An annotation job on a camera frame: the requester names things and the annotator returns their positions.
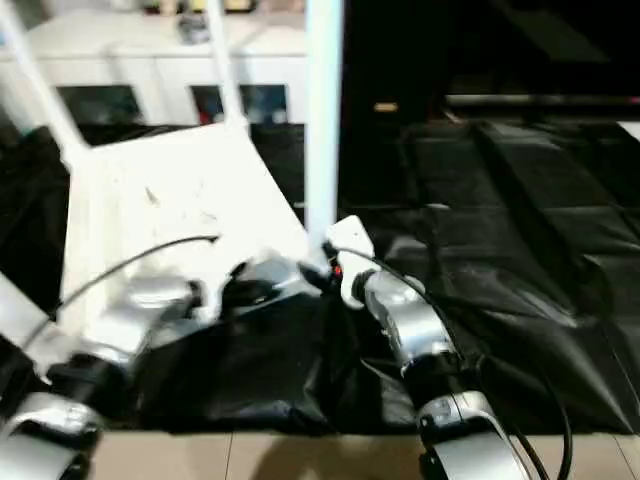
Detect white plastic table top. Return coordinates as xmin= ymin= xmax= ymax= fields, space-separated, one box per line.
xmin=59 ymin=122 xmax=327 ymax=347

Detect white plastic table leg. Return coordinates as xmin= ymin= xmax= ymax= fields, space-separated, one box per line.
xmin=0 ymin=272 xmax=72 ymax=387
xmin=303 ymin=0 xmax=347 ymax=252
xmin=0 ymin=0 xmax=90 ymax=170
xmin=202 ymin=0 xmax=252 ymax=140

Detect black plastic mat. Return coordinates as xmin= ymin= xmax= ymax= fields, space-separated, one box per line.
xmin=0 ymin=112 xmax=640 ymax=437

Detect white sideboard cabinet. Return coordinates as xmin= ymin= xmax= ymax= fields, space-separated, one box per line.
xmin=0 ymin=9 xmax=308 ymax=127

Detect black parts in clear bag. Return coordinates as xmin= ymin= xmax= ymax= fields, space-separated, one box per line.
xmin=177 ymin=14 xmax=212 ymax=45

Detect black draped furniture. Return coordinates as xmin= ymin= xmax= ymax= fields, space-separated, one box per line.
xmin=344 ymin=0 xmax=640 ymax=122

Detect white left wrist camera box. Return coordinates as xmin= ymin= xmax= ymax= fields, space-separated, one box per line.
xmin=197 ymin=244 xmax=262 ymax=327

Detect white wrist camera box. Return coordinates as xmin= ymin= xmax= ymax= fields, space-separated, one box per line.
xmin=197 ymin=244 xmax=262 ymax=327
xmin=324 ymin=214 xmax=377 ymax=310

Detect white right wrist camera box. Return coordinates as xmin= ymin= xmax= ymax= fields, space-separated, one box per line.
xmin=324 ymin=214 xmax=377 ymax=310

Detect black right camera cable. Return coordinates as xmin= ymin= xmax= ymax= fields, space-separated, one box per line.
xmin=349 ymin=248 xmax=575 ymax=480

